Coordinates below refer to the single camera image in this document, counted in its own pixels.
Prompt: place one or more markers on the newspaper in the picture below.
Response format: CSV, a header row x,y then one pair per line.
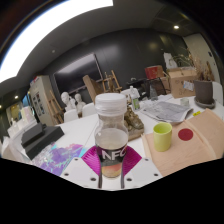
x,y
166,111

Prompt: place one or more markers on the small clear bottle green label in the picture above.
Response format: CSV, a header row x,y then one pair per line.
x,y
135,98

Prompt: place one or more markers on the glass jug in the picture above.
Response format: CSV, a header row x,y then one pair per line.
x,y
153,93

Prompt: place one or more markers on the colourful purple painting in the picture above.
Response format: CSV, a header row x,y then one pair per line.
x,y
60,156

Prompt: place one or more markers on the cardboard box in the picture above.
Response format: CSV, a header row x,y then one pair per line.
x,y
181,81

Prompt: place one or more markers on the black box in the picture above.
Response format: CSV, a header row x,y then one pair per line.
x,y
40,136

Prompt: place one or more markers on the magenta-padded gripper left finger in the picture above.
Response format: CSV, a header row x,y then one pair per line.
x,y
88,163

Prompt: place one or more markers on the lime green cup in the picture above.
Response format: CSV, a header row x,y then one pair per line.
x,y
162,136

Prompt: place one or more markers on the wooden easel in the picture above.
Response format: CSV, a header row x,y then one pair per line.
x,y
55,108
111,81

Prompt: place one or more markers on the small white cup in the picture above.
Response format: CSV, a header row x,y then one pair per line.
x,y
184,101

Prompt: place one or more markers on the black wall screen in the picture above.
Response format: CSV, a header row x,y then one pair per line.
x,y
78,75

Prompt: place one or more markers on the white plaster bust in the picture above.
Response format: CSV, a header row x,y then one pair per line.
x,y
66,100
79,101

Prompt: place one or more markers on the yellow marker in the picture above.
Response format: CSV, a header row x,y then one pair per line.
x,y
196,113

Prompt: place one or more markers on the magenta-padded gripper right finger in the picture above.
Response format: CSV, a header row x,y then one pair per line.
x,y
133,163

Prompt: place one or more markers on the clear juice bottle white cap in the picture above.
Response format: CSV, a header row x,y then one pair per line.
x,y
111,133

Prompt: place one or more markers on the dried plant in grey pot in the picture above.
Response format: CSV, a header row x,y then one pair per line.
x,y
203,90

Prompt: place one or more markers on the flat round red coaster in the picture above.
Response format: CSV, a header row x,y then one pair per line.
x,y
185,134

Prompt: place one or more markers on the beige canvas mat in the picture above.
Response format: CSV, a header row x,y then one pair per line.
x,y
196,150

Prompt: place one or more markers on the red box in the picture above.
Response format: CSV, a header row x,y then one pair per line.
x,y
154,71

